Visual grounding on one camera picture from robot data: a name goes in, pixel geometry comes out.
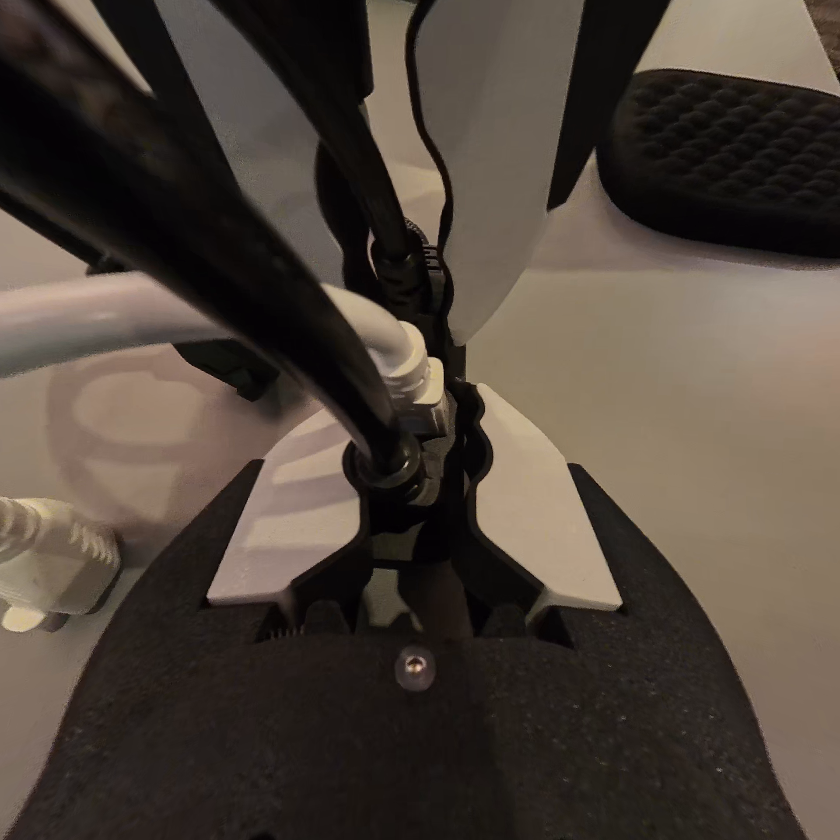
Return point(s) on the black textured wrist rest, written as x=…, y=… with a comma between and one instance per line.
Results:
x=722, y=157

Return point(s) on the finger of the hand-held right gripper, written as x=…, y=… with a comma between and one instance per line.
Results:
x=499, y=131
x=262, y=151

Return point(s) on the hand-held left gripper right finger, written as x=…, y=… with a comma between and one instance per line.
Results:
x=531, y=512

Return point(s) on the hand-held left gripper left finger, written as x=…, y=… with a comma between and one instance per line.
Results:
x=275, y=538

